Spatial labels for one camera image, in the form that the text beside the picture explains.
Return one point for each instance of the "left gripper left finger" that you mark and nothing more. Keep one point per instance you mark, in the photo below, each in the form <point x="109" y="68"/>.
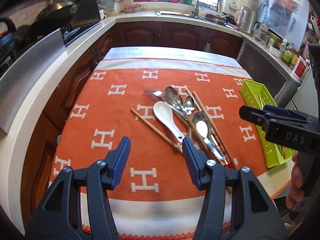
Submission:
<point x="58" y="215"/>

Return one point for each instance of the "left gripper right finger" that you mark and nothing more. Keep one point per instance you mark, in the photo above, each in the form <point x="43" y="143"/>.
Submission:
<point x="253" y="214"/>

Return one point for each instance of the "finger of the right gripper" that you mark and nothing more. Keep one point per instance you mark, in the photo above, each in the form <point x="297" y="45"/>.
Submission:
<point x="277" y="121"/>
<point x="285" y="112"/>

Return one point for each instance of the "cream chopstick red band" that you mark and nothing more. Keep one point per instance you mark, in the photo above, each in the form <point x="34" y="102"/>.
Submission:
<point x="219" y="139"/>

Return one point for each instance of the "wide steel soup spoon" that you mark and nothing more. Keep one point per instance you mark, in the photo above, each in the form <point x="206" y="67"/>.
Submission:
<point x="205" y="127"/>

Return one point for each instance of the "medium steel spoon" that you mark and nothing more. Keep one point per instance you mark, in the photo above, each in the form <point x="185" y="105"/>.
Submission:
<point x="189" y="104"/>

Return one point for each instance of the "steel fork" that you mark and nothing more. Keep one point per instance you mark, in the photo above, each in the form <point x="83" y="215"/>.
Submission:
<point x="160" y="94"/>

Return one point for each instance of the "thin bamboo chopstick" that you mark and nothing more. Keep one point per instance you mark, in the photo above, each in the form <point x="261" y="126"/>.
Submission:
<point x="157" y="131"/>

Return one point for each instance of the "large steel spoon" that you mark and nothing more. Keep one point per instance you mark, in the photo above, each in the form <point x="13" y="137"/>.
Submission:
<point x="174" y="99"/>

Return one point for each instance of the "white ceramic spoon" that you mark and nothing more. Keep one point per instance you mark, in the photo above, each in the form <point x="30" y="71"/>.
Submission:
<point x="164" y="114"/>

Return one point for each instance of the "steel kitchen faucet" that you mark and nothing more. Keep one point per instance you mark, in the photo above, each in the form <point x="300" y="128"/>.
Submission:
<point x="195" y="12"/>

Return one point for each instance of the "person's right hand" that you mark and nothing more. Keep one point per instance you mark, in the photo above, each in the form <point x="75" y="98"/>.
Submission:
<point x="296" y="193"/>

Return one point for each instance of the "green plastic utensil tray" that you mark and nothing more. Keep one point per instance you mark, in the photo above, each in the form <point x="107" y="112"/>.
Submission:
<point x="257" y="96"/>

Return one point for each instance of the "white refrigerator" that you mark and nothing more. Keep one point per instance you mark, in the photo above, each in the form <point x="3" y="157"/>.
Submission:
<point x="305" y="99"/>

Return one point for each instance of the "red white canister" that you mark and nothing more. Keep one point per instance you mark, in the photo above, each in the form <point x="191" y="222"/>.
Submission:
<point x="300" y="69"/>

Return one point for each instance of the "white bowl on counter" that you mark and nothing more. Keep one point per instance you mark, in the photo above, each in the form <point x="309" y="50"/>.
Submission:
<point x="275" y="52"/>

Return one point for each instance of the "steel electric kettle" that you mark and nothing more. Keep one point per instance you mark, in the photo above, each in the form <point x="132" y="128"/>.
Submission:
<point x="246" y="19"/>

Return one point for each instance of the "orange H-pattern cloth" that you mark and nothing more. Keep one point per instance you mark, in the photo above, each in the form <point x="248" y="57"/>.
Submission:
<point x="156" y="198"/>

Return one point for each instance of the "black wok pan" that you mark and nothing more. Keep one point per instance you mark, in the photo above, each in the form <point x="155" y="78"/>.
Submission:
<point x="58" y="13"/>

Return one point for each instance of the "black kettle red handle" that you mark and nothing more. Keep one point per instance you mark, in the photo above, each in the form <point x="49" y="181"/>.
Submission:
<point x="8" y="40"/>

